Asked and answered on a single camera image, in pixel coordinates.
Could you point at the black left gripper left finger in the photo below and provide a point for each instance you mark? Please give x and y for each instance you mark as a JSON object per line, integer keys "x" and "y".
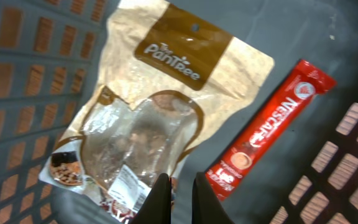
{"x": 157, "y": 206}

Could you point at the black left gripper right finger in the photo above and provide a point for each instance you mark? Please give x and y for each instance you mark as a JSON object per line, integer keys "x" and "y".
{"x": 206, "y": 208}

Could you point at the beige PanTree snack pouch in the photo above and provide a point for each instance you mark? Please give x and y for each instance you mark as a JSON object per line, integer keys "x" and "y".
{"x": 167, "y": 81}

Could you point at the red Nescafe coffee stick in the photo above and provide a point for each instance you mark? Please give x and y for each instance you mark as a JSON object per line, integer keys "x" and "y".
{"x": 297, "y": 91}

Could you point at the grey plastic mesh basket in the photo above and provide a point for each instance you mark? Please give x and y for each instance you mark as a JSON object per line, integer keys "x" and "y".
{"x": 49, "y": 53}

